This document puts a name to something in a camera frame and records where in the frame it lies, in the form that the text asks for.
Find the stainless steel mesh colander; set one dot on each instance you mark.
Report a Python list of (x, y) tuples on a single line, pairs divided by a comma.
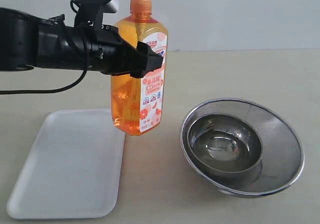
[(282, 158)]

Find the stainless steel bowl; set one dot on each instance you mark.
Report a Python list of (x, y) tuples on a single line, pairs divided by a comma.
[(224, 146)]

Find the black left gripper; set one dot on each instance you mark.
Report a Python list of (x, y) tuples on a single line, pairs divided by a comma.
[(103, 50)]

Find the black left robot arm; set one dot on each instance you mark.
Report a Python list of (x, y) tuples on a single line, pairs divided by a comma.
[(29, 42)]

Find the white rectangular plastic tray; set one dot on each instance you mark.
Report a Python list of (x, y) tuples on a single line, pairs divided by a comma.
[(72, 170)]

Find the orange dish soap pump bottle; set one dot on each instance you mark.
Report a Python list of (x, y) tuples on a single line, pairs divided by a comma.
[(137, 103)]

